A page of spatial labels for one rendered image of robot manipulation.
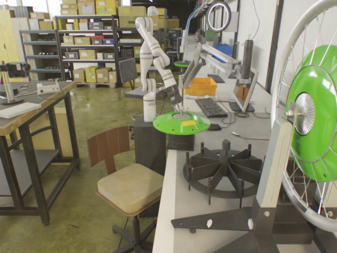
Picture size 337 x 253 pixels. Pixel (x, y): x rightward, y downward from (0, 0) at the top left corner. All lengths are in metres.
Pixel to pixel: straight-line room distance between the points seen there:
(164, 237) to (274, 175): 0.41
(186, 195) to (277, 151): 0.49
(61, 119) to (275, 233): 2.57
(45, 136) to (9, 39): 5.23
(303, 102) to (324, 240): 0.40
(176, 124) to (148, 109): 0.66
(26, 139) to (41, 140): 1.19
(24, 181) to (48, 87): 0.86
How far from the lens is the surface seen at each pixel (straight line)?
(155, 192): 1.57
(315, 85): 0.63
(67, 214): 2.50
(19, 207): 2.41
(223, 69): 1.33
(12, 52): 8.12
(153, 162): 1.99
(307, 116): 0.64
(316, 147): 0.62
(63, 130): 3.05
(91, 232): 2.27
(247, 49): 1.18
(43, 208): 2.33
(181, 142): 1.34
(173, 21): 11.53
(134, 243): 1.98
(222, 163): 1.05
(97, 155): 1.72
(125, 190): 1.58
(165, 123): 1.29
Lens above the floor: 1.55
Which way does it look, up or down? 22 degrees down
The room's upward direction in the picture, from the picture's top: straight up
